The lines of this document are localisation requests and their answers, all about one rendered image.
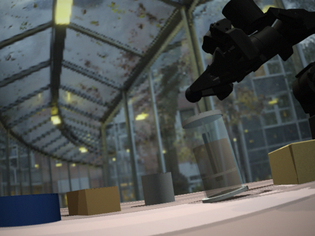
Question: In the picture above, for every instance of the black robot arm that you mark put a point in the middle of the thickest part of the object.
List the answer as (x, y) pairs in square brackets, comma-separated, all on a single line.
[(292, 27)]

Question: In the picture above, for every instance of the blue short cylinder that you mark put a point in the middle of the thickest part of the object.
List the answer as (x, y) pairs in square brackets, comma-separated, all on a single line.
[(24, 210)]

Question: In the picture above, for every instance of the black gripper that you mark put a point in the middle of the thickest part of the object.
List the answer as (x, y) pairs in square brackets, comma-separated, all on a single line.
[(228, 67)]

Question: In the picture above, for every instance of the glass french press with black knob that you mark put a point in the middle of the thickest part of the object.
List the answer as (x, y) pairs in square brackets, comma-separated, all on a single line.
[(212, 153)]

